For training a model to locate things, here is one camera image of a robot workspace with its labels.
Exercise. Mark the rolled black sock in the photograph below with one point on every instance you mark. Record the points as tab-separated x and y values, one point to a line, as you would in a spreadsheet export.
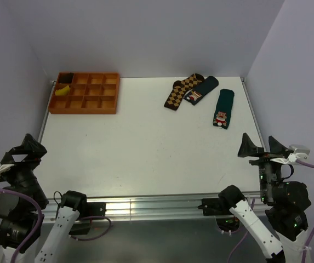
65	78

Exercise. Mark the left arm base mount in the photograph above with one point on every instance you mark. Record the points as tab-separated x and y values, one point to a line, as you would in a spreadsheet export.
92	209

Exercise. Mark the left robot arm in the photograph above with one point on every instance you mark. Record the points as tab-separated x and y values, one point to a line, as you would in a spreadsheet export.
21	205

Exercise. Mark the navy snowman sock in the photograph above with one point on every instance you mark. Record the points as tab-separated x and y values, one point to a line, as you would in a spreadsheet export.
196	94

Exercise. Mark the aluminium front rail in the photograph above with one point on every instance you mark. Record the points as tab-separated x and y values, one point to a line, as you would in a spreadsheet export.
152	208

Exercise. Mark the orange compartment tray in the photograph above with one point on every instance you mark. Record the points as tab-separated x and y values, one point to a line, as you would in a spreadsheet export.
91	93

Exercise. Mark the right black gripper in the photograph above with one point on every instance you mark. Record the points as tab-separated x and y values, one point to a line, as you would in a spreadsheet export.
247	147

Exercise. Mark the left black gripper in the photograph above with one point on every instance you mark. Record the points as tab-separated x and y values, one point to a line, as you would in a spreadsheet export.
33	148

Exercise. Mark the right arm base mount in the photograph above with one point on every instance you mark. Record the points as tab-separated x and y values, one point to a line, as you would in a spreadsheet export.
225	221

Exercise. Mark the rolled yellow sock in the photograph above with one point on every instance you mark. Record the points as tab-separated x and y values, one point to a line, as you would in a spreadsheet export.
63	91

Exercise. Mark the brown argyle sock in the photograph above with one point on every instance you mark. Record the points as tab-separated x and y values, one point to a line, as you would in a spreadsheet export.
180	88

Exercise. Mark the green reindeer sock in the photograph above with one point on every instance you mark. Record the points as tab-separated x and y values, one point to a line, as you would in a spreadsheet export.
223	110

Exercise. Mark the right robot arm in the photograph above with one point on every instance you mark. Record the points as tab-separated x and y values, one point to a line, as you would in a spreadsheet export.
287	201

